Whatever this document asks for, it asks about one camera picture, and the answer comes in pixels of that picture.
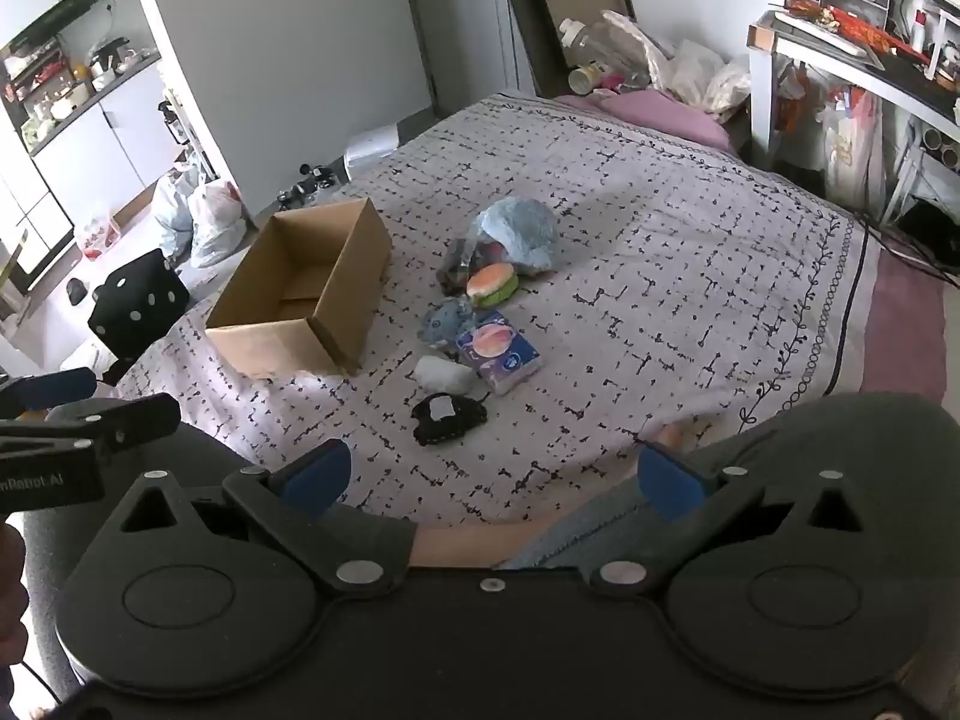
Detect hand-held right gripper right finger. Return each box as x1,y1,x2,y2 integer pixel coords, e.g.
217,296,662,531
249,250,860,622
592,441,878,593

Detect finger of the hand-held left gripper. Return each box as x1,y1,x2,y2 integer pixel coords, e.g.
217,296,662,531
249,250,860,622
0,394,182,458
0,367,98,421

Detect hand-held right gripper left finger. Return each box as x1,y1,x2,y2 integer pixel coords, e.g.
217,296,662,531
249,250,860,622
101,439,397,597

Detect white soft bundle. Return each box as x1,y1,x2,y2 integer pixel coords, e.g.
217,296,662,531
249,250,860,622
414,354,475,395

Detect brown cardboard box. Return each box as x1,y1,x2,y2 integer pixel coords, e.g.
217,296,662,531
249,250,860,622
205,198,392,377

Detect small blue plush toy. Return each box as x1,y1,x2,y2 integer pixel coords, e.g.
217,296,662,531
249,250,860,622
422,298,475,347

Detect blue tissue pack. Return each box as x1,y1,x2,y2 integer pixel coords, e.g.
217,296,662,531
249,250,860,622
454,318,543,395

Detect dark cloth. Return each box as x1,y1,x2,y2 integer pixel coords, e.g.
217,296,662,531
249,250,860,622
437,238,482,295

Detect burger plush toy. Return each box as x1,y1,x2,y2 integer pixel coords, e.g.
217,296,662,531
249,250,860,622
466,264,520,308

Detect person's left hand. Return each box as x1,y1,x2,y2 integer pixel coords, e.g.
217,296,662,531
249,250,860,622
0,523,28,665

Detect person's leg in jeans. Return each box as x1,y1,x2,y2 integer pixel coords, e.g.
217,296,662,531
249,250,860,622
411,420,706,572

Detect black stool with white dots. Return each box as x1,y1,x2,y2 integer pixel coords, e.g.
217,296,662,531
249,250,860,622
88,248,190,385

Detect red and white bag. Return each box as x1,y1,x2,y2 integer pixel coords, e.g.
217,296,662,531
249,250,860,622
77,216,122,261

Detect plastic bags on floor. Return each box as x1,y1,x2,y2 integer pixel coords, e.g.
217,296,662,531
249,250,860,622
152,167,250,269

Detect black tripod gear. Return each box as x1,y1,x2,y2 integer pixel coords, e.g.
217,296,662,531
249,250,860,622
276,163,340,212

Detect kitchen shelf with utensils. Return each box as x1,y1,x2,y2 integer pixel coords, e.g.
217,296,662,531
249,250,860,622
0,11,162,147

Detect white paper roll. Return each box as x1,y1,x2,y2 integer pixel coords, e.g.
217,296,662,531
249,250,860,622
344,124,399,182

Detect pink pillow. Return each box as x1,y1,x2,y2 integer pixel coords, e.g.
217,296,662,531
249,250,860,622
555,90,740,155

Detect clear bag under desk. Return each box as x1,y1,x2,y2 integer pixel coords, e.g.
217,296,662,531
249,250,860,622
823,86,887,205

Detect white desk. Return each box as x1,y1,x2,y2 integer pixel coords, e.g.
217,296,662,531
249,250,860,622
747,9,960,230

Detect pile of white plastic bags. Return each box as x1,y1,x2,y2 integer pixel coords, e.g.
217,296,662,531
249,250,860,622
602,10,752,122

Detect clear plastic bottle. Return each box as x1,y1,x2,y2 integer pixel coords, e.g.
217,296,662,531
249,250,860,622
558,18,608,70

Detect red packets on desk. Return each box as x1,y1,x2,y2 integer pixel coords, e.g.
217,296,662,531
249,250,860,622
780,4,927,59

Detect black cables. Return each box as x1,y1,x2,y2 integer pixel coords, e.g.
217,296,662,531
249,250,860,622
853,206,960,275

